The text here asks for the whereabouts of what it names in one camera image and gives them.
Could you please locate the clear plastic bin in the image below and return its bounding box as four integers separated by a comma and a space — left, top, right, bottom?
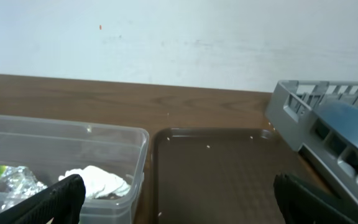
0, 115, 149, 223

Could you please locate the brown serving tray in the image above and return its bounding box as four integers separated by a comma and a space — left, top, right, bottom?
150, 126, 332, 224

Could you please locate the white napkin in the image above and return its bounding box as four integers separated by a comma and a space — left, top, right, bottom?
58, 166, 131, 199

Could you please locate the grey plastic dishwasher rack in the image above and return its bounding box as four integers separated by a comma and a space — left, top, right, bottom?
265, 80, 358, 208

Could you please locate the dark blue plate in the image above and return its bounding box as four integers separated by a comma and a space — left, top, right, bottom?
314, 101, 358, 149

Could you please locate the foil wrapper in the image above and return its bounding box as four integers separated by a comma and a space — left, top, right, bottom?
0, 166, 48, 211

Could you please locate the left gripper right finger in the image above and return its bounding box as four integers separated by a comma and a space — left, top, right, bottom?
273, 174, 357, 224

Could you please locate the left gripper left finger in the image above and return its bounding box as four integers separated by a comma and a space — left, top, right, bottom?
0, 174, 86, 224

